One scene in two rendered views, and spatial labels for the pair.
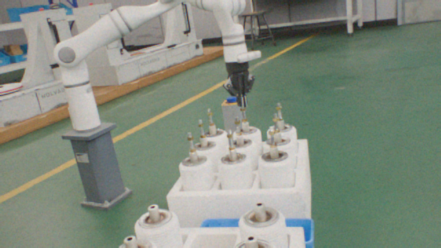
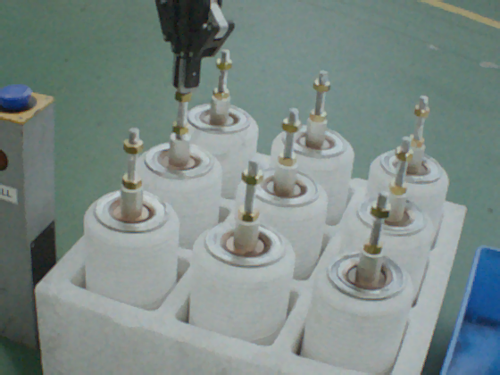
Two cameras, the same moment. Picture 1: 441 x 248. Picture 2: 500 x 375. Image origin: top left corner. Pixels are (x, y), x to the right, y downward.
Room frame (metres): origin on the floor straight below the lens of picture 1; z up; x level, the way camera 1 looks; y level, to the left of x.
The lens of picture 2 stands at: (1.19, 0.75, 0.70)
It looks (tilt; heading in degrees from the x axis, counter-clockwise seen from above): 30 degrees down; 271
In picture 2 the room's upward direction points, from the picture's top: 6 degrees clockwise
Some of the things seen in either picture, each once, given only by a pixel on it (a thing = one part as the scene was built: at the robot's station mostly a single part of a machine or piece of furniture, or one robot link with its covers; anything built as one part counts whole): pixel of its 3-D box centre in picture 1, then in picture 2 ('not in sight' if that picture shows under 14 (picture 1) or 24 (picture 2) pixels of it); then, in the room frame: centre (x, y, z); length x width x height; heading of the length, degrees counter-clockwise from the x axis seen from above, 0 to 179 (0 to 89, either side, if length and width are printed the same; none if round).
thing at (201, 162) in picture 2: (246, 131); (179, 161); (1.29, -0.08, 0.25); 0.08 x 0.08 x 0.01
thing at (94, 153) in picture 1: (98, 165); not in sight; (1.46, 0.49, 0.15); 0.15 x 0.15 x 0.30; 59
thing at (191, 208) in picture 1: (247, 189); (267, 310); (1.18, -0.05, 0.09); 0.39 x 0.39 x 0.18; 75
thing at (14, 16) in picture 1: (28, 13); not in sight; (6.39, 2.58, 0.90); 0.50 x 0.38 x 0.21; 57
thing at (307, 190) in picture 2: (240, 143); (283, 187); (1.18, -0.05, 0.25); 0.08 x 0.08 x 0.01
